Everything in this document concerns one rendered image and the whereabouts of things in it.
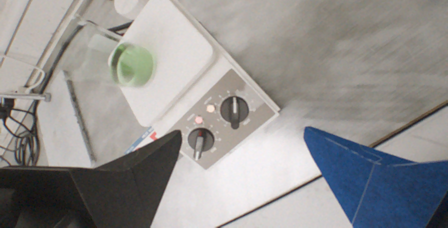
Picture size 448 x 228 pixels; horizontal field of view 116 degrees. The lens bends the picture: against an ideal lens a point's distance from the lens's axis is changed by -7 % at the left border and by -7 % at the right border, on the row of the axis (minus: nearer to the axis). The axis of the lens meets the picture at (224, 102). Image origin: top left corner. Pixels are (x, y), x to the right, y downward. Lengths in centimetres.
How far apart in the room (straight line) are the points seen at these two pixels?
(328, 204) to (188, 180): 19
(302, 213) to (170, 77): 22
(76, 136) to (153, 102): 35
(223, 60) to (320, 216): 21
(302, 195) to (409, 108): 15
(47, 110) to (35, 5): 28
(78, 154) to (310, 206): 49
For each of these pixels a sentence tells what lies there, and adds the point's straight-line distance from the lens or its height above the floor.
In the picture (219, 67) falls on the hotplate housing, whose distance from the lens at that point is 17.
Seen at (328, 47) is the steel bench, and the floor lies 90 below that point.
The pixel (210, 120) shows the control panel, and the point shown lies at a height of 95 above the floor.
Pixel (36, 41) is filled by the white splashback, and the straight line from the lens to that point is 72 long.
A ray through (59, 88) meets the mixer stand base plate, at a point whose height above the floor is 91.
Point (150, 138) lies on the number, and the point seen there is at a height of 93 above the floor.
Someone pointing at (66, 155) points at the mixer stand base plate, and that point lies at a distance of 57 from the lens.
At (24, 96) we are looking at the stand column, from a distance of 65.
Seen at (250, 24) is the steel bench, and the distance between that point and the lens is 25.
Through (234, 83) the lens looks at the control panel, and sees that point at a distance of 17.
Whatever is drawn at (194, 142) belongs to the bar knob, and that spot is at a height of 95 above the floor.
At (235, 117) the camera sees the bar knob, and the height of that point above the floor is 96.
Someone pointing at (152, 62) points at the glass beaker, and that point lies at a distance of 19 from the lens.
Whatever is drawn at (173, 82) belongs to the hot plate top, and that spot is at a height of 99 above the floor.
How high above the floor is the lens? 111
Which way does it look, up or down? 68 degrees down
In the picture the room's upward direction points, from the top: 81 degrees counter-clockwise
